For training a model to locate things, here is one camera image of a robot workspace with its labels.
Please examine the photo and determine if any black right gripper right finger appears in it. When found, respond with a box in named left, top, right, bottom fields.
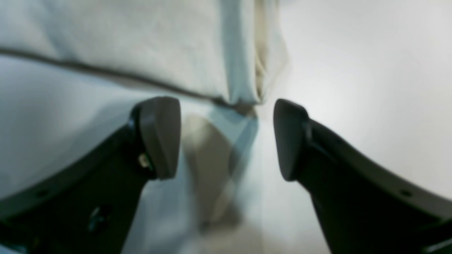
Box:
left=273, top=99, right=452, bottom=254

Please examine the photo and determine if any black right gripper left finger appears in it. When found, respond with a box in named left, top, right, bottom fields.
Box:
left=1, top=97, right=181, bottom=254

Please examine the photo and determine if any beige grey t-shirt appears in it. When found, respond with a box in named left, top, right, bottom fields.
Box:
left=0, top=0, right=290, bottom=110

